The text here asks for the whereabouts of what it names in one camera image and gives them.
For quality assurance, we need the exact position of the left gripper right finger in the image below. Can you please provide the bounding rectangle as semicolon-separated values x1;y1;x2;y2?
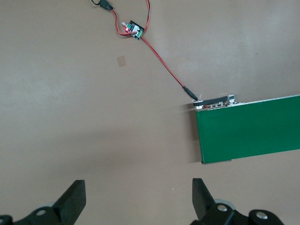
189;178;285;225

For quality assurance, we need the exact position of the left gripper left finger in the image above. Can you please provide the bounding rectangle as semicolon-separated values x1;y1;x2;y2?
0;180;86;225

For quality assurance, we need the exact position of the green conveyor belt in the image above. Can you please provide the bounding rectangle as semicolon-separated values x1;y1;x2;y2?
192;93;300;165

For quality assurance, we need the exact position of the clear tape piece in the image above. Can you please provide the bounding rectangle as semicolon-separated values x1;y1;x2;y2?
117;55;128;68

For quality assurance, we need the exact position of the small controller circuit board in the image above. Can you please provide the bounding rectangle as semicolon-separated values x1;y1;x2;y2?
122;20;145;41

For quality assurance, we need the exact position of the red black motor cable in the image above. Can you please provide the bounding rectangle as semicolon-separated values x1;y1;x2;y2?
140;35;200;102

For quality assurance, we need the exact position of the red black power cable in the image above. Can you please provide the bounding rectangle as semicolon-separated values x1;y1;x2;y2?
90;0;151;38

